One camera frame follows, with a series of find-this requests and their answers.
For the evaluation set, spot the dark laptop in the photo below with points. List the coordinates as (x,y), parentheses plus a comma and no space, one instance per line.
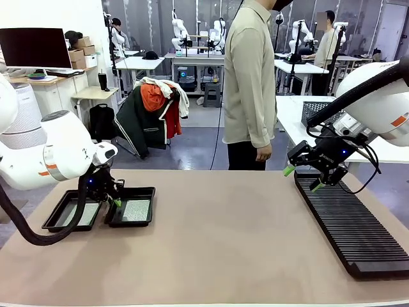
(64,73)

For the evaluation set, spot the background person in beige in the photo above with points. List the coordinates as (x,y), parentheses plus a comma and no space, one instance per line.
(324,48)

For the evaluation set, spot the grey plastic stool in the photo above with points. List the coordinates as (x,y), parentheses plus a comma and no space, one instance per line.
(211,96)

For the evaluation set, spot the white air purifier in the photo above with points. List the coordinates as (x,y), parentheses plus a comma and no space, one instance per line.
(28,108)

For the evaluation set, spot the black slotted board rack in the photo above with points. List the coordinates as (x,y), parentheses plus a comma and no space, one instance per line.
(351,230)

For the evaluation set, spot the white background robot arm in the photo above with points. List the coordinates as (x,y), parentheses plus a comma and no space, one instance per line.
(219,35)
(179,32)
(341,32)
(302,32)

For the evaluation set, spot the black tumbler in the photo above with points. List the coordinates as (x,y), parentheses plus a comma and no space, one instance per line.
(103,81)

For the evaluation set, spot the small beige side table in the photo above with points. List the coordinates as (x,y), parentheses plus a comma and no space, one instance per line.
(92,93)

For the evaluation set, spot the white robot workbench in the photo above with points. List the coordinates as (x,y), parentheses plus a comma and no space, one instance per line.
(198,60)

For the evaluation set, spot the black backpack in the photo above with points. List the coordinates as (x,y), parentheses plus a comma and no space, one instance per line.
(102,121)

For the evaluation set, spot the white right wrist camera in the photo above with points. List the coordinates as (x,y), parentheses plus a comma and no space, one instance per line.
(346,124)

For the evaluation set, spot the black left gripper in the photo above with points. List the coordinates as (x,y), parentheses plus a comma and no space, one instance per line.
(100,185)

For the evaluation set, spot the black ESD tray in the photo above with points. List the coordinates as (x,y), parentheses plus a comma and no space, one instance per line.
(57,211)
(144,194)

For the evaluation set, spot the black computer monitor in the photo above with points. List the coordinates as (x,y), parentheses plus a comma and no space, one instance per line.
(32,48)

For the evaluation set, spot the person right forearm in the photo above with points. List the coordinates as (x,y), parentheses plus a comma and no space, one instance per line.
(266,121)

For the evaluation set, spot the green circuit board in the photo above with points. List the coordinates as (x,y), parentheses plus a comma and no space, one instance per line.
(135,209)

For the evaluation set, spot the black cap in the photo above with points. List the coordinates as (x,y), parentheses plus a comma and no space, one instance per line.
(150,56)

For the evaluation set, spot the cardboard box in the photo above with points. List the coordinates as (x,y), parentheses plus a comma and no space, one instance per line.
(76,55)
(78,64)
(84,42)
(89,50)

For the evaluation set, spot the white work table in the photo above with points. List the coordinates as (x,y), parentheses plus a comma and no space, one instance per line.
(300,67)
(140,62)

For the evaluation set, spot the person in beige shirt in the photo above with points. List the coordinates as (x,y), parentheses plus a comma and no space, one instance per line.
(249,80)

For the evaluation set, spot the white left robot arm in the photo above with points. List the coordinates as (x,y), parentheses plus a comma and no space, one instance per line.
(64,150)

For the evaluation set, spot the dark green jacket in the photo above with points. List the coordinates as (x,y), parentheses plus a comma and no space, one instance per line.
(140,121)

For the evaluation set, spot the person right hand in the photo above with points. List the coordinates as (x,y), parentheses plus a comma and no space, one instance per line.
(264,153)

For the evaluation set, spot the white wood-topped desk cabinet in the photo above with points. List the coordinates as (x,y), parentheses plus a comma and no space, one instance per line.
(60,92)

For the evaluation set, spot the grey mesh basket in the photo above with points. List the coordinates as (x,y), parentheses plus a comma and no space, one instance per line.
(311,110)

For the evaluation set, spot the orange garment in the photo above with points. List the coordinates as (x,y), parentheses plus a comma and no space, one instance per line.
(153,96)

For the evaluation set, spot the green plate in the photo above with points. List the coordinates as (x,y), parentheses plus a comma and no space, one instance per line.
(35,76)

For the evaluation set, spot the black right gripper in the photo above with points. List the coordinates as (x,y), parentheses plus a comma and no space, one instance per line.
(332,153)

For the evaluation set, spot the seated dark-haired person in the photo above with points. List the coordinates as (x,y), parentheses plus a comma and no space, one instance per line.
(119,33)

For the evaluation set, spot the white garment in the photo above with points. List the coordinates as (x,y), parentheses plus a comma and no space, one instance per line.
(182,102)

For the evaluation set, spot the black tripod stand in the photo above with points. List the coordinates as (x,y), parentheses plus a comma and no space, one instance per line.
(292,64)
(334,64)

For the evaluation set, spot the red garment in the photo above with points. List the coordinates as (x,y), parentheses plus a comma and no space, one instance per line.
(172,121)

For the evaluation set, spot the white storage box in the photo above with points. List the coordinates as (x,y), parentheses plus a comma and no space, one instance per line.
(91,61)

